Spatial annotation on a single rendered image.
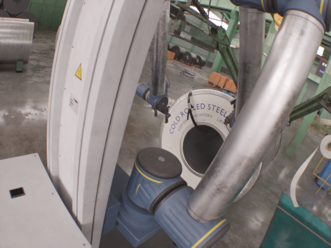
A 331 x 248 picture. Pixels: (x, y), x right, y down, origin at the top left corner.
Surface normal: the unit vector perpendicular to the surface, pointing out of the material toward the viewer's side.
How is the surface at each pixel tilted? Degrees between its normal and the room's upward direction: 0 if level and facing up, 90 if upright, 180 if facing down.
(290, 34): 85
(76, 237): 0
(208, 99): 90
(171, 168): 6
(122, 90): 90
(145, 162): 6
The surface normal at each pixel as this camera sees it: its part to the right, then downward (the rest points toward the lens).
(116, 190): 0.33, -0.86
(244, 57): -0.80, 0.53
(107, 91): 0.71, 0.49
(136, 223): 0.26, -0.65
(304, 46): -0.21, 0.26
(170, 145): -0.67, 0.08
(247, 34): -0.66, 0.64
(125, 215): 0.07, -0.74
